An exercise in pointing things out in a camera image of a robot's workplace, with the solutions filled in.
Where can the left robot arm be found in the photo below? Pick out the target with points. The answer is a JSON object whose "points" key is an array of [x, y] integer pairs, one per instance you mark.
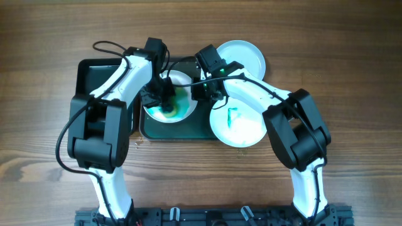
{"points": [[100, 125]]}

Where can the green yellow sponge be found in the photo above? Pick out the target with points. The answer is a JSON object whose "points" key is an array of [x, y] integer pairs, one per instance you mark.
{"points": [[169, 109]]}

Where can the black rectangular water bin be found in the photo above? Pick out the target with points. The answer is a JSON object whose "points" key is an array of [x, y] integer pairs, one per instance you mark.
{"points": [[92, 73]]}

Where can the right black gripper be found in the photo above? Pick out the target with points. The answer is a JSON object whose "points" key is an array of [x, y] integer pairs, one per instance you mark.
{"points": [[206, 95]]}

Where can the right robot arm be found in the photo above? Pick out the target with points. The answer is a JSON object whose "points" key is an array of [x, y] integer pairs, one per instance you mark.
{"points": [[297, 133]]}

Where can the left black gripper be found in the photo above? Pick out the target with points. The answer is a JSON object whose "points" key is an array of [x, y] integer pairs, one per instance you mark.
{"points": [[157, 98]]}

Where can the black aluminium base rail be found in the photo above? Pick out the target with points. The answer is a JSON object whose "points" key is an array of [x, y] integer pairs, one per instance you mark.
{"points": [[280, 215]]}

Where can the light blue plate top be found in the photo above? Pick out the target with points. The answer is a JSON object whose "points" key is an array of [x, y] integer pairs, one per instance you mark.
{"points": [[246, 54]]}

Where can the white plate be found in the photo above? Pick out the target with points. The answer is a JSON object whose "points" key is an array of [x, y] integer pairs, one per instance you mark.
{"points": [[236, 124], [183, 105]]}

